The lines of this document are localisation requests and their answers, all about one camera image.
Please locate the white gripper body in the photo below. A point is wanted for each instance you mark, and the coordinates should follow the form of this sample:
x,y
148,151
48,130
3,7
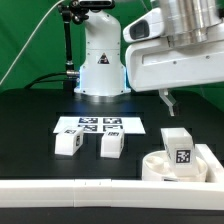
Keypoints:
x,y
153,65

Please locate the black camera stand pole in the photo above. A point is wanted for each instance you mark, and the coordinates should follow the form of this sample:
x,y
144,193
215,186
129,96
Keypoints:
x,y
76,12

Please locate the white L-shaped fence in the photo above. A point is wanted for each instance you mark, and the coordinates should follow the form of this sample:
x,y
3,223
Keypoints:
x,y
208,195

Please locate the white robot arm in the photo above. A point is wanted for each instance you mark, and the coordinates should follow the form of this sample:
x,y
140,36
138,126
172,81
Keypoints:
x,y
177,43

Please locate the white round stool seat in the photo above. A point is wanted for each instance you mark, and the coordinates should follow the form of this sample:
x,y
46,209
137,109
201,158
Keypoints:
x,y
155,167

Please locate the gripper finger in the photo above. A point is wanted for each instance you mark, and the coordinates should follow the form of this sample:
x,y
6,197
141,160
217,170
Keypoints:
x,y
170,101

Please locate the white marker sheet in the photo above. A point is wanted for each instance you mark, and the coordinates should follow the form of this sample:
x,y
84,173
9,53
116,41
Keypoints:
x,y
131,125

